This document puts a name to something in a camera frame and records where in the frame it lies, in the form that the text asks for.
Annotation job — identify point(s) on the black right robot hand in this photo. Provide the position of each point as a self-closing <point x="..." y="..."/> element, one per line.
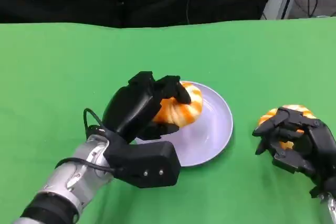
<point x="320" y="150"/>

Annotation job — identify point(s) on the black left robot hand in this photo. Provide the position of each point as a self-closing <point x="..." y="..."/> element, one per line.
<point x="131" y="111"/>

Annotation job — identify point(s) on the orange and white bread roll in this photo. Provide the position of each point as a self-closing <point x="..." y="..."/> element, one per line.
<point x="183" y="113"/>
<point x="266" y="119"/>

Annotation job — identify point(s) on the lilac plate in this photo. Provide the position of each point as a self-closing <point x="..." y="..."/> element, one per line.
<point x="210" y="134"/>

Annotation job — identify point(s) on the green table cloth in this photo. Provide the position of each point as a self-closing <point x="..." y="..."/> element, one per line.
<point x="52" y="64"/>

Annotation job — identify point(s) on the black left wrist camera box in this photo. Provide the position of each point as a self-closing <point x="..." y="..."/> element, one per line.
<point x="147" y="161"/>

